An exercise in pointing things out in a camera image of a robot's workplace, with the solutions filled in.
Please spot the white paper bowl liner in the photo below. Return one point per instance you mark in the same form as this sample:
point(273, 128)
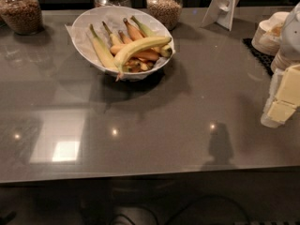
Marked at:
point(75, 35)

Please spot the white folded sign stand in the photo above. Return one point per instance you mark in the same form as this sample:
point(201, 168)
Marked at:
point(220, 12)

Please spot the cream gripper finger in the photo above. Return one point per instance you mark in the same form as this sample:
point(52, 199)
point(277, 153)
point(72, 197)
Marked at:
point(281, 111)
point(289, 89)

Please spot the orange banana lying across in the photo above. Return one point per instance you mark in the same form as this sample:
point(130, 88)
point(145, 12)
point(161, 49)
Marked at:
point(147, 54)

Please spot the left glass jar of nuts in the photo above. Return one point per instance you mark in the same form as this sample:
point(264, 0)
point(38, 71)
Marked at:
point(24, 17)

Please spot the right glass jar of grains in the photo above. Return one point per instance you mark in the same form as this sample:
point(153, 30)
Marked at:
point(166, 11)

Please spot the green-tipped right banana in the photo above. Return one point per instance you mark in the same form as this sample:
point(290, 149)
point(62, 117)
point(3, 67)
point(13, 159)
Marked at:
point(165, 51)

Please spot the stack of paper bowls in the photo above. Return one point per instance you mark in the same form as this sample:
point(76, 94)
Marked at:
point(267, 37)

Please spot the large yellow-green top banana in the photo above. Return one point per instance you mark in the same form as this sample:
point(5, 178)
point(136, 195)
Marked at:
point(137, 46)

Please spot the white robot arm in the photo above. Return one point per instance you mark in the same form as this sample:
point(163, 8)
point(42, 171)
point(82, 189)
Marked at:
point(289, 46)

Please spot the black rubber mat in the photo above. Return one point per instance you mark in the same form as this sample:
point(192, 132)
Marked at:
point(265, 60)

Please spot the small yellow banana green stem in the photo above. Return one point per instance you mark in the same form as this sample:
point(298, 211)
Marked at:
point(113, 37)

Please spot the left yellow-green banana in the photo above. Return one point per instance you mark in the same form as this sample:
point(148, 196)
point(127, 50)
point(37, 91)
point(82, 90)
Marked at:
point(103, 54)

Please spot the orange ripe banana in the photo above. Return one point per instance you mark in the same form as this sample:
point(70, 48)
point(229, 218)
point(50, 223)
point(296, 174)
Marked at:
point(133, 32)

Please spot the short orange banana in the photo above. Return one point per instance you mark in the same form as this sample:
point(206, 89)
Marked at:
point(124, 37)

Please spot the white oval bowl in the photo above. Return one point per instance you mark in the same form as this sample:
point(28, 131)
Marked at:
point(125, 16)

